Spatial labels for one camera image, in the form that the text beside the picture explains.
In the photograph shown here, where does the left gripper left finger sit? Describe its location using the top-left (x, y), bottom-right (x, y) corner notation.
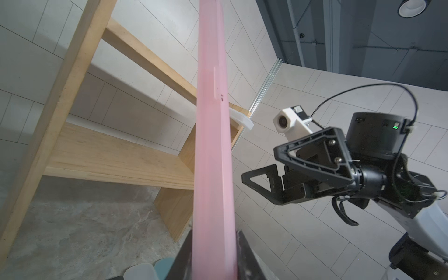
top-left (165, 230), bottom-right (193, 280)

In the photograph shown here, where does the pink pencil case top shelf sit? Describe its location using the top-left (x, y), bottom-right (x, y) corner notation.
top-left (192, 1), bottom-right (238, 280)

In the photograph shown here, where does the wooden two-tier shelf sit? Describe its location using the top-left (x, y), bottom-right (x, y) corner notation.
top-left (0, 0), bottom-right (251, 270)

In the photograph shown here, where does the black ceiling spotlight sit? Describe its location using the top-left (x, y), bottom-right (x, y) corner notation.
top-left (398, 0), bottom-right (431, 18)

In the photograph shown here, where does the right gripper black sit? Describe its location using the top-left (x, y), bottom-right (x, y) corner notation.
top-left (241, 127), bottom-right (389, 205)

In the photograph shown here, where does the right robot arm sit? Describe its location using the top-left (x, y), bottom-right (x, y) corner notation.
top-left (241, 112), bottom-right (448, 280)

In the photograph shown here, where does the teal pencil case with label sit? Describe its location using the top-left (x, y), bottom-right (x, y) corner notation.
top-left (154, 257), bottom-right (175, 280)

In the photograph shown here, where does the clear white pencil case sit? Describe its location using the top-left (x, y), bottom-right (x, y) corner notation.
top-left (229, 107), bottom-right (254, 130)
top-left (123, 263), bottom-right (159, 280)

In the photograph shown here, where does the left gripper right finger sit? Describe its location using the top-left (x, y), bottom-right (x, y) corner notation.
top-left (236, 230), bottom-right (277, 280)

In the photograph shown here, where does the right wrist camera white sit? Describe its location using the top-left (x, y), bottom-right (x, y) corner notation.
top-left (273, 105), bottom-right (313, 142)

